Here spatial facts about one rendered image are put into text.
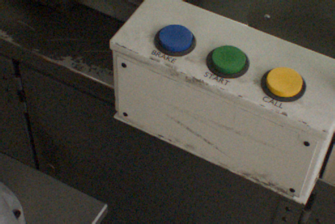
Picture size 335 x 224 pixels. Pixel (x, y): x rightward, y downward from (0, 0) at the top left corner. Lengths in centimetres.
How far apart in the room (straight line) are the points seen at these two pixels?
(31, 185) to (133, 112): 16
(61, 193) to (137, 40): 21
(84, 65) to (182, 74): 25
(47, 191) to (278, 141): 29
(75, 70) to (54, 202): 22
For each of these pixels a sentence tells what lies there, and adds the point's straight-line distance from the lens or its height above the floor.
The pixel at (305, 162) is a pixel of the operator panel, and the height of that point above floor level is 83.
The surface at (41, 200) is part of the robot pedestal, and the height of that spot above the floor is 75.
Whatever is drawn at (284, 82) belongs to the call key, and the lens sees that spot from 78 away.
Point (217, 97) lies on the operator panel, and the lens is 79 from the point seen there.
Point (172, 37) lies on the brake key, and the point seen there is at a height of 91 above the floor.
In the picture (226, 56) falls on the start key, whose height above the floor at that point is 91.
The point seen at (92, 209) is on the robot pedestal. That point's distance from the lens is 85.
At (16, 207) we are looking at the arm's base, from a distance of 84.
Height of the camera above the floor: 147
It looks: 51 degrees down
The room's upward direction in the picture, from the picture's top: 3 degrees clockwise
